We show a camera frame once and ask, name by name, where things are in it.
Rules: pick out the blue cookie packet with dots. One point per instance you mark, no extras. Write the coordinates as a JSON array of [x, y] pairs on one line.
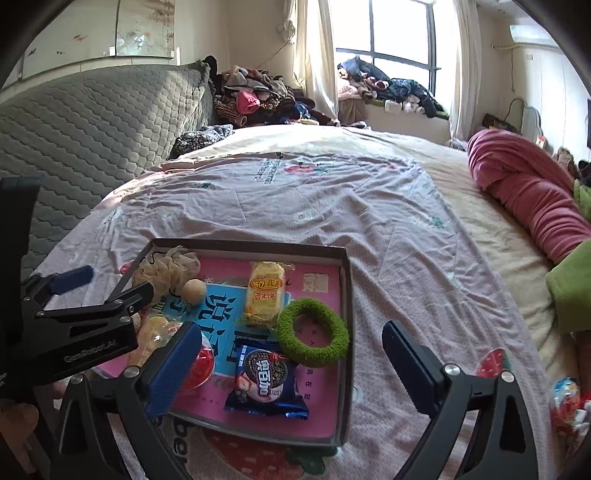
[[265, 383]]

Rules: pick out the clothes pile on windowsill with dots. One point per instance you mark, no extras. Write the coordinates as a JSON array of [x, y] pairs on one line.
[[397, 90]]

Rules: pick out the orange cake packet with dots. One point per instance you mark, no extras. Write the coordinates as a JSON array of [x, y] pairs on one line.
[[157, 334]]

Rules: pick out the shallow dark cardboard box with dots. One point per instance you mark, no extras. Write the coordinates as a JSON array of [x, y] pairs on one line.
[[346, 346]]

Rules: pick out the cream curtain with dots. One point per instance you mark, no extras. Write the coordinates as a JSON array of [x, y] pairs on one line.
[[466, 64], [318, 55]]

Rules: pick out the walnut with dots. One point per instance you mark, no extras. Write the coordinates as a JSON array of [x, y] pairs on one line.
[[194, 291]]

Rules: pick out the cream plush toy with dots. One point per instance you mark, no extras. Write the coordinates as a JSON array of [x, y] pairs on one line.
[[168, 267]]

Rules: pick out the small egg-shaped toy packet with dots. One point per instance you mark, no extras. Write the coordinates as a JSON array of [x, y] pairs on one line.
[[564, 401]]

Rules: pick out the window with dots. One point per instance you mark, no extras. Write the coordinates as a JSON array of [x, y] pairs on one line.
[[397, 32]]

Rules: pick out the white air conditioner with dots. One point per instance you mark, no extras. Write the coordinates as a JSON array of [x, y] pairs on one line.
[[533, 36]]

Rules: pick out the grey quilted headboard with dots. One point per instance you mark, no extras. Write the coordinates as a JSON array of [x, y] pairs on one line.
[[92, 138]]

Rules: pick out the floral wall painting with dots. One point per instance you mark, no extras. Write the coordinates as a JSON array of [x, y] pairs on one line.
[[92, 32]]

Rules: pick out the pink blanket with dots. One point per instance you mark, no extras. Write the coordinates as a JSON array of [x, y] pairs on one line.
[[521, 184]]

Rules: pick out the large egg-shaped toy packet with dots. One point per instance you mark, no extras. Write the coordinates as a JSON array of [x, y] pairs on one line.
[[203, 369]]

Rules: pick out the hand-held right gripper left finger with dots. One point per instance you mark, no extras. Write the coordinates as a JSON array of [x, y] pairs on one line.
[[173, 369]]

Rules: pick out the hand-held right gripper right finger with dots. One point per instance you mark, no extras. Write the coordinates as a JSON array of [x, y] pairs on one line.
[[413, 369]]

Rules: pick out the green cloth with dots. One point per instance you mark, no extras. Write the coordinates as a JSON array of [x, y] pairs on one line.
[[575, 286]]

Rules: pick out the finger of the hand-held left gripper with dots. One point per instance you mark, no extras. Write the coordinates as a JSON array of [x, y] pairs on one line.
[[71, 278], [134, 297]]

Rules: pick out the dark patterned cloth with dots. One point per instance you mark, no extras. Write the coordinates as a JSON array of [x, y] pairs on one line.
[[198, 141]]

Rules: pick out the pile of dark clothes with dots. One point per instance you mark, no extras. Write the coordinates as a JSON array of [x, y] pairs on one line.
[[263, 99]]

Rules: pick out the person's left hand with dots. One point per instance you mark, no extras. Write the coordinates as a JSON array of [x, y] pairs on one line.
[[16, 420]]

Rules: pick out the pink printed bedsheet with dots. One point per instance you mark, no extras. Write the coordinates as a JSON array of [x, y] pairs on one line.
[[392, 221]]

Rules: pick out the white fan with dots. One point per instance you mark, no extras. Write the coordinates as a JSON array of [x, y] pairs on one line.
[[531, 122]]

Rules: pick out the yellow cracker packet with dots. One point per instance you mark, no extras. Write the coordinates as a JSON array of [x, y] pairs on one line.
[[267, 290]]

